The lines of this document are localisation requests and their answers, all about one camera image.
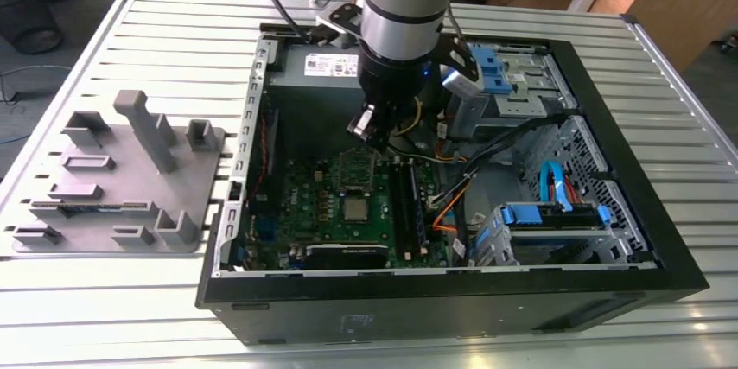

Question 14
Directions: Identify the green motherboard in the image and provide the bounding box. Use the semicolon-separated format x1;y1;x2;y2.
230;143;462;270

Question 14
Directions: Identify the orange wire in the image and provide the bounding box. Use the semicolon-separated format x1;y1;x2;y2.
431;189;466;234

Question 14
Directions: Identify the grey metal drive cage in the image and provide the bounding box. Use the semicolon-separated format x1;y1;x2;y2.
446;42;581;143

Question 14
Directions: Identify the black mesh bin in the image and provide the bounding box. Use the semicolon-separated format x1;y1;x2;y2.
0;0;65;55

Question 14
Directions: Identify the black flat wire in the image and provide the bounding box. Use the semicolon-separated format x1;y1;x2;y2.
453;207;481;267

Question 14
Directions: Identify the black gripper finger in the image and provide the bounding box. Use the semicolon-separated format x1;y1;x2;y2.
378;100;415;152
344;100;382;145

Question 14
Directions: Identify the wooden cabinet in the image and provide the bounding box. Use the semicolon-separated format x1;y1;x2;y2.
625;0;738;74

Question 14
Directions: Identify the red wire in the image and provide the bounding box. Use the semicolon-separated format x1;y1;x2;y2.
550;176;585;211

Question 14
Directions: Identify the black PC case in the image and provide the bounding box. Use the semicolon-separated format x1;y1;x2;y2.
194;22;710;347

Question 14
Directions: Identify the grey metal disk bay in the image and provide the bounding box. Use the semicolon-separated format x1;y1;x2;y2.
470;202;658;267

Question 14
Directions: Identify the hard disk in blue carrier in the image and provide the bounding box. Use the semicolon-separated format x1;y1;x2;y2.
499;203;613;232

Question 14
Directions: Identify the blue drive bracket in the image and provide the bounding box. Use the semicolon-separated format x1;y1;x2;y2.
470;47;515;96

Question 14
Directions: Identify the blue wire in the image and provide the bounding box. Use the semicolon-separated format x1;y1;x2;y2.
539;160;579;213

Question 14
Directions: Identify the black graphics card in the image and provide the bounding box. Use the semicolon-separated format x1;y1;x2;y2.
303;242;391;270

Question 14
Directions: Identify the black cable bundle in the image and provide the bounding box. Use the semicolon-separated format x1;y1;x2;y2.
428;112;585;210

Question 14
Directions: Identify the grey power supply unit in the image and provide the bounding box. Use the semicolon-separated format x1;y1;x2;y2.
266;43;370;150

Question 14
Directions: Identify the grey parts rack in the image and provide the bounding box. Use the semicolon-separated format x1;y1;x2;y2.
11;89;230;254

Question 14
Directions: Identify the metal socket cover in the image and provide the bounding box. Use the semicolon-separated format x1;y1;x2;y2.
336;149;380;196

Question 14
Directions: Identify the yellow wire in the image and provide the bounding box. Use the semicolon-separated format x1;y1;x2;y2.
396;96;426;139

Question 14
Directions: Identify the black RAM slot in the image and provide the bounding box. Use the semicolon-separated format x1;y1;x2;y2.
387;156;406;260
403;157;420;258

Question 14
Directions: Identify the camera on grey bracket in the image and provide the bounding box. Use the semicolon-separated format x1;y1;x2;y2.
315;3;363;47

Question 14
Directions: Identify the RAM stick with gold contacts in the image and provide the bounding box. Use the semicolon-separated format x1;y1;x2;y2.
29;199;150;218

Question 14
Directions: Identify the CPU with silver top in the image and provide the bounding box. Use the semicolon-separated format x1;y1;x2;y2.
343;197;376;224

